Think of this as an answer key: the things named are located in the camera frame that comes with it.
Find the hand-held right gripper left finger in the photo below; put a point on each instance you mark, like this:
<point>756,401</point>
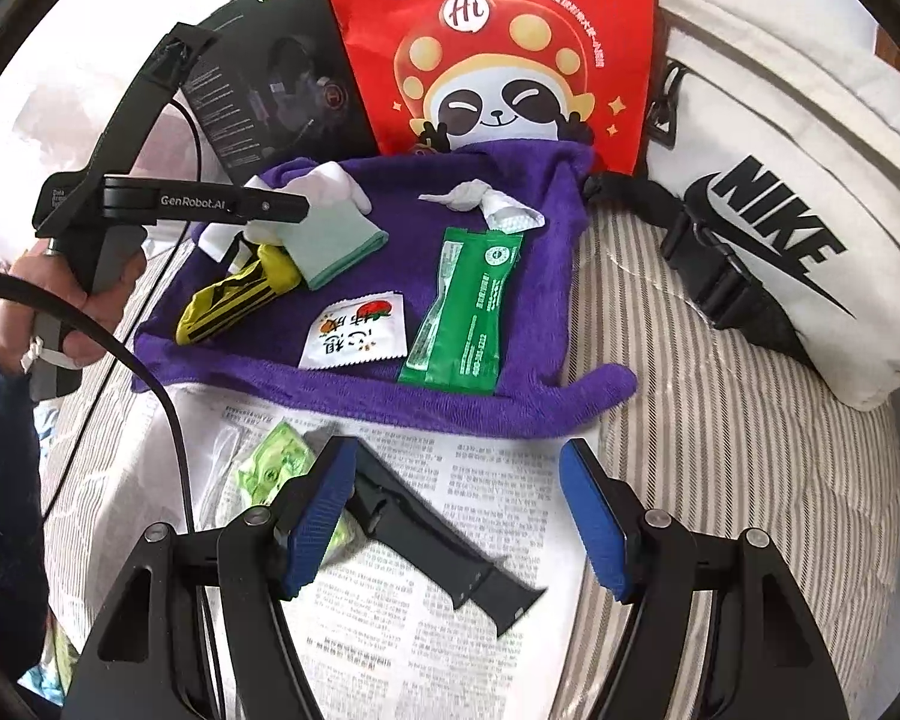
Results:
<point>319,525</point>

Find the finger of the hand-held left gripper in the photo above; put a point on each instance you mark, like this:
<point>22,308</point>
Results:
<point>270,206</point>

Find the white snack packet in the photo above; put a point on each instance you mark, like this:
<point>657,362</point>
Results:
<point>352,330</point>

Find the white glove green cuff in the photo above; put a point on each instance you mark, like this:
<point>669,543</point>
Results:
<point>330,240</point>

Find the newspaper sheet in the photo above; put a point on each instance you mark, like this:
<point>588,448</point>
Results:
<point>420,660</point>

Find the purple towel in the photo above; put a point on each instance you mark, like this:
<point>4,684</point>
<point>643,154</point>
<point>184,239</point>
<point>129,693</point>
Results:
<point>540,315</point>

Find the person's left forearm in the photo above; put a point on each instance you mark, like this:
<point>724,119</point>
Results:
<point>0,502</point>

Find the white waist bag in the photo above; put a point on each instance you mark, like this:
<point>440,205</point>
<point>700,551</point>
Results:
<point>795,127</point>

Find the striped bed sheet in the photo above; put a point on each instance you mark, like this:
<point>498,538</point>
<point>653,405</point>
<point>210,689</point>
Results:
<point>682,465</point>

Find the green wet wipe packet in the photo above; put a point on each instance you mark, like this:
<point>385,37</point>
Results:
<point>465,315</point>

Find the black headphone box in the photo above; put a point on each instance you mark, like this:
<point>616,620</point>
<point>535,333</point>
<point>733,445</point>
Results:
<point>270,90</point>

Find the light green tissue packet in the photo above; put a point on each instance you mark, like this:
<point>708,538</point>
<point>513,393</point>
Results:
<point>270,465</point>

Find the translucent plastic shopping bag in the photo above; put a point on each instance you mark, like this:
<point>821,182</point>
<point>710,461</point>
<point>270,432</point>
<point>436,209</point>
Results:
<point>60,135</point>

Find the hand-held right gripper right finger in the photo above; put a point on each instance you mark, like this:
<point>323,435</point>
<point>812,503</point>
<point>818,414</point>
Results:
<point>596,517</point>

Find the red paper bag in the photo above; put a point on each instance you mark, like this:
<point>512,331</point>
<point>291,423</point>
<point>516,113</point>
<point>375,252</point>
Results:
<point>495,30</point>

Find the person's left hand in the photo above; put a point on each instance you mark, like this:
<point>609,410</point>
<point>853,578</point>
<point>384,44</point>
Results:
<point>124,289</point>

